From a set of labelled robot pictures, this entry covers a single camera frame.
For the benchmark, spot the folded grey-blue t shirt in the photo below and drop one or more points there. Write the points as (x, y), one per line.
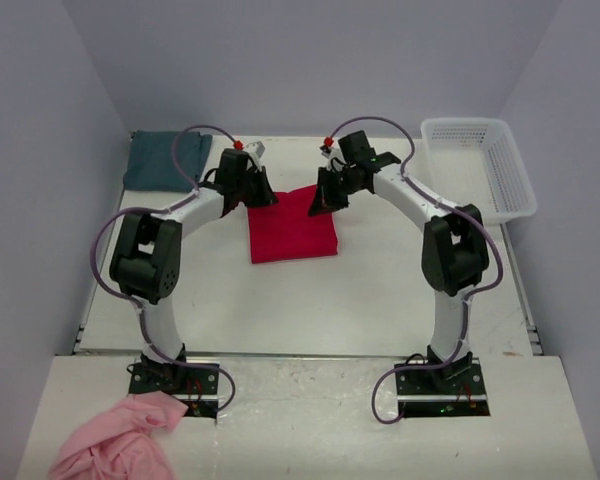
(150, 167)

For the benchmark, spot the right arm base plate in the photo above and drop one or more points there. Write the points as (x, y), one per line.
(457, 391)

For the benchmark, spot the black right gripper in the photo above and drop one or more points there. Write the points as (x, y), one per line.
(330, 185)

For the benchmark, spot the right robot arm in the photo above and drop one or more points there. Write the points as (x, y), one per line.
(454, 249)

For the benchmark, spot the pink t shirt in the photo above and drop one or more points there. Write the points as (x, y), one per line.
(118, 443)

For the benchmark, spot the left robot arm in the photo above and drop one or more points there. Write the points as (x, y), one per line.
(147, 256)

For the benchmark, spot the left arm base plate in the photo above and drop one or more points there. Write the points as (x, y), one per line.
(194, 387)

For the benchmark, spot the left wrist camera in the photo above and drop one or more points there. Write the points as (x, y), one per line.
(255, 149)

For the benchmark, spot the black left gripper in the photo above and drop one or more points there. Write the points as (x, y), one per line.
(259, 185)

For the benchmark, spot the white plastic basket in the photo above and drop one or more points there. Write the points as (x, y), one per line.
(476, 160)

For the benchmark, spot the red t shirt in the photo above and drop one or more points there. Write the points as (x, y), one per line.
(285, 231)

